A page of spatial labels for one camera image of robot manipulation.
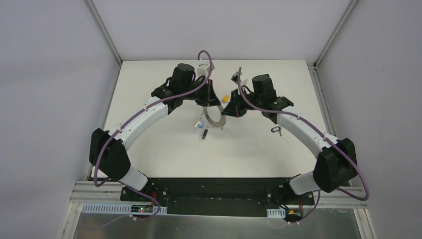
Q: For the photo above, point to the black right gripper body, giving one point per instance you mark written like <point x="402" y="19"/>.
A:
<point x="236" y="101"/>

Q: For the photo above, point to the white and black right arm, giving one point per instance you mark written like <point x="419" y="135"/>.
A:
<point x="334" y="157"/>

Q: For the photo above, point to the white slotted cable duct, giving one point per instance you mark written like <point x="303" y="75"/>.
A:
<point x="123" y="209"/>

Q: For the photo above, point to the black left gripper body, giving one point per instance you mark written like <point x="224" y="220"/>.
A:
<point x="204" y="91"/>

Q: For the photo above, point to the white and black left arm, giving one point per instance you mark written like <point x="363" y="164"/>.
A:
<point x="108" y="149"/>

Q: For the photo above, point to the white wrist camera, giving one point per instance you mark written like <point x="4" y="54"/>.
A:
<point x="244" y="80"/>
<point x="203" y="68"/>

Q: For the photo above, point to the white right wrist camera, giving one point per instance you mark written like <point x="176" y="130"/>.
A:
<point x="244" y="80"/>

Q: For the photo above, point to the black key tag with key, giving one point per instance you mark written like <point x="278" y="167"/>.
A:
<point x="205" y="133"/>

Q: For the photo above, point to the yellow key tag with key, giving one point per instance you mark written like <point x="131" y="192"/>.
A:
<point x="225" y="99"/>

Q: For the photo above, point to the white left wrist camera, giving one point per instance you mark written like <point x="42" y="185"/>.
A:
<point x="203" y="68"/>

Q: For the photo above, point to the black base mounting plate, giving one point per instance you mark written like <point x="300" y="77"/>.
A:
<point x="233" y="197"/>

